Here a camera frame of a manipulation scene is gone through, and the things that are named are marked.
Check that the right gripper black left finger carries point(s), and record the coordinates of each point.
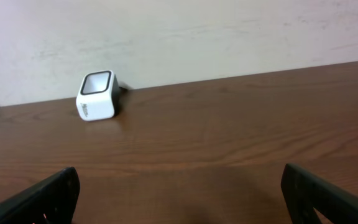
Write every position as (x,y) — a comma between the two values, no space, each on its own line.
(52,200)

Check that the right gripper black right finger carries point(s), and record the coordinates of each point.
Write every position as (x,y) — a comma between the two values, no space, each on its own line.
(306,194)

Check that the white barcode scanner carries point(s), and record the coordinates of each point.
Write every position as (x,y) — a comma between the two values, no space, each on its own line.
(98,97)

